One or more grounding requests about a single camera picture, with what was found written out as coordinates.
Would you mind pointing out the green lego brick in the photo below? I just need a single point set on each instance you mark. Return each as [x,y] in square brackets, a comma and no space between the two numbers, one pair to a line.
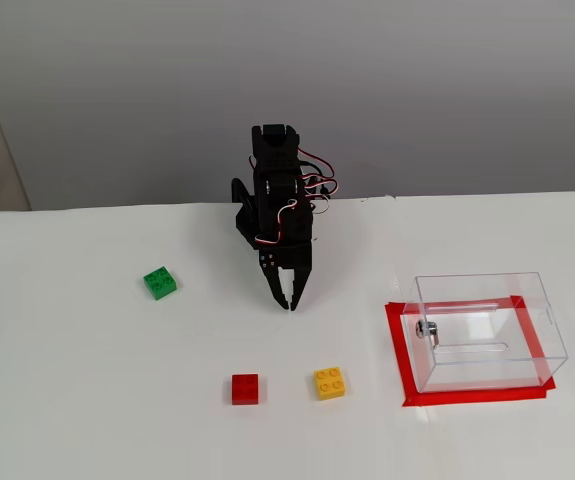
[160,284]

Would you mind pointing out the red lego brick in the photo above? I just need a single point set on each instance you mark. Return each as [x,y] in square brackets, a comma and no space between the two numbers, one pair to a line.
[245,389]

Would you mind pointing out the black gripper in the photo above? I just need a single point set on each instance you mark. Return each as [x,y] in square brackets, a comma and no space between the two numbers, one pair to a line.
[294,261]

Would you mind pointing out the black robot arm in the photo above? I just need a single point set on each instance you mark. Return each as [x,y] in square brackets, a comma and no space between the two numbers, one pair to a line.
[272,150]

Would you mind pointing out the yellow lego brick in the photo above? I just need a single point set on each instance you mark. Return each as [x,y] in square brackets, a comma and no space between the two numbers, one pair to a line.
[329,384]

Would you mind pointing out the silver box lock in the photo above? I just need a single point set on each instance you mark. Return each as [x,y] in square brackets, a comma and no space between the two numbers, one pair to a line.
[428,331]

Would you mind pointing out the transparent plastic box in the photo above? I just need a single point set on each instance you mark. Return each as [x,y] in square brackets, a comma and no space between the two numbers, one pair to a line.
[487,345]

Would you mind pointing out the red tape rectangle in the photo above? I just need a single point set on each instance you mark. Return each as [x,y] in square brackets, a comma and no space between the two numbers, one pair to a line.
[402,360]

